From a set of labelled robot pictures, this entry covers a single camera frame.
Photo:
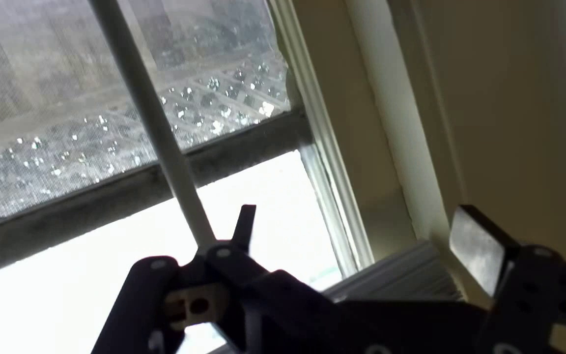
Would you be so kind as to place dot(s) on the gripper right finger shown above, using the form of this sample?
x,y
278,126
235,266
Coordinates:
x,y
533,285

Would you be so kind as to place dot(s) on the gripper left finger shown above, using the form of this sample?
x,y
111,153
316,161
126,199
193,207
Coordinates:
x,y
243,290

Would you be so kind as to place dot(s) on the white window blind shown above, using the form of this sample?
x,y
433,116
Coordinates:
x,y
401,280

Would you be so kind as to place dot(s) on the window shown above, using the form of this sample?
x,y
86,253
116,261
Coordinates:
x,y
130,147

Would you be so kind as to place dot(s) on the white blind wand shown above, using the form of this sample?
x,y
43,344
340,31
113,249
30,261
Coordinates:
x,y
157,128

